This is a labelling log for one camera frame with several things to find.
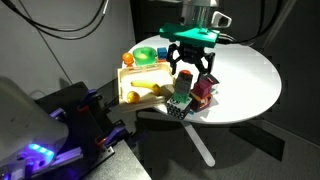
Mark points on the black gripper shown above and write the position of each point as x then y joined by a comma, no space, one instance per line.
192,55

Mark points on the grey cube block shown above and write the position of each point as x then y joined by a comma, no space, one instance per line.
183,83

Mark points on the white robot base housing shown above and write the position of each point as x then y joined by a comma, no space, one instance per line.
23,122

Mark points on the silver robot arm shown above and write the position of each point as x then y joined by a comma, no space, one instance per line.
195,13

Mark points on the blue cube block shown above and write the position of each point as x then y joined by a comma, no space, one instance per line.
162,53

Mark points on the magenta cube block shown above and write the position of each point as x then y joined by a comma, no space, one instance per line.
197,91

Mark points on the green cube block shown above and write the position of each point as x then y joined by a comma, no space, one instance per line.
180,97

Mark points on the orange patterned cube block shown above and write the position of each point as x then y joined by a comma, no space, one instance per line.
199,104

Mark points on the wooden tray box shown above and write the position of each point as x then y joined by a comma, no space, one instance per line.
159,73

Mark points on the red tomato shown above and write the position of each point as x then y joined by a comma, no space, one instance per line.
185,72

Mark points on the green translucent bowl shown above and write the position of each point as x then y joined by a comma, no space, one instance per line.
144,55

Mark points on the yellow banana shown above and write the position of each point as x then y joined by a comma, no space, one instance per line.
155,88

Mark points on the orange fruit on table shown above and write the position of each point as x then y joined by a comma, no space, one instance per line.
127,58

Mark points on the round white table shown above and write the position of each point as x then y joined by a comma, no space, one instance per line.
249,85

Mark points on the orange fruit in tray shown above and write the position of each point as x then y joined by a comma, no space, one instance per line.
133,97

